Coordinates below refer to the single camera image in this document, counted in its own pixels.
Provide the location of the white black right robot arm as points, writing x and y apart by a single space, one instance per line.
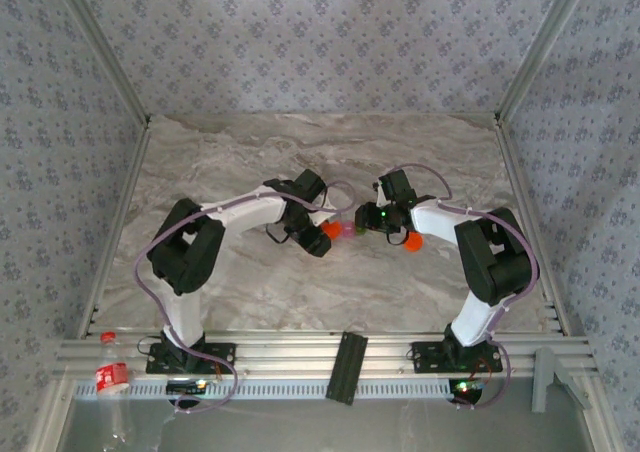
435 222

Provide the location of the orange plastic cup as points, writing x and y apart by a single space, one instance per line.
330 230

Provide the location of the aluminium frame post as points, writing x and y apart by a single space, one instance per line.
539 47
106 47

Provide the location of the aluminium table side rail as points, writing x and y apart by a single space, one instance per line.
515 172
125 197

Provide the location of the black rail bracket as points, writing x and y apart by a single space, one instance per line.
346 367

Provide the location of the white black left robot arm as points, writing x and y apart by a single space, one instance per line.
240 217

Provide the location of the clear bottle red label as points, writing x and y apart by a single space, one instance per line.
112 377

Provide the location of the grey metal sheet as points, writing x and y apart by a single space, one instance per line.
350 427

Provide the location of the orange pill bottle cap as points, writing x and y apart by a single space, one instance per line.
414 242

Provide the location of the pink pill box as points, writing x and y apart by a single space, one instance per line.
347 230

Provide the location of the grey corner bracket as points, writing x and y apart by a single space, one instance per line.
542 382

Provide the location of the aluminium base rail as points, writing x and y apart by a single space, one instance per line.
290 357

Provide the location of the small circuit board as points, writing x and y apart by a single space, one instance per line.
465 389
186 387

